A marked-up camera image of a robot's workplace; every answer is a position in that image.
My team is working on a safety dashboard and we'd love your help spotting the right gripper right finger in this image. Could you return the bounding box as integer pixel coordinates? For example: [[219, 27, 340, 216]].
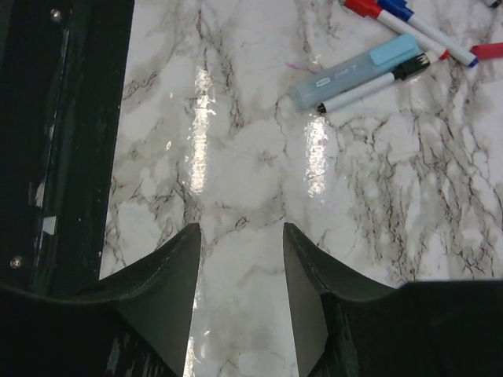
[[283, 222, 393, 375]]

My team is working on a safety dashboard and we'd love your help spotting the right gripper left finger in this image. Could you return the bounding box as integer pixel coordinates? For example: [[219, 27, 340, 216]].
[[74, 222, 204, 376]]

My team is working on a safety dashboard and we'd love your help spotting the black capped marker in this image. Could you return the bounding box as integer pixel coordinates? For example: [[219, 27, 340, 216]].
[[316, 51, 439, 115]]

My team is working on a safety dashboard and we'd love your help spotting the light blue highlighter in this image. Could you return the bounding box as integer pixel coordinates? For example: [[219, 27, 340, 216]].
[[289, 34, 420, 111]]

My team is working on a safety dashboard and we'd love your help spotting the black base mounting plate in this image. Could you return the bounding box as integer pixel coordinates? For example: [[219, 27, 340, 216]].
[[1, 1, 134, 296]]

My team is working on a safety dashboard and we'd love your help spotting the red capped marker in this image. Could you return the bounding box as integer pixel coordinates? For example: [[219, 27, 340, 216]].
[[340, 0, 450, 60]]

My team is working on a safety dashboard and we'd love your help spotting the blue capped marker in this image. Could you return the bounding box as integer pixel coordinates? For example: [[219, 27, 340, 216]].
[[376, 0, 479, 68]]

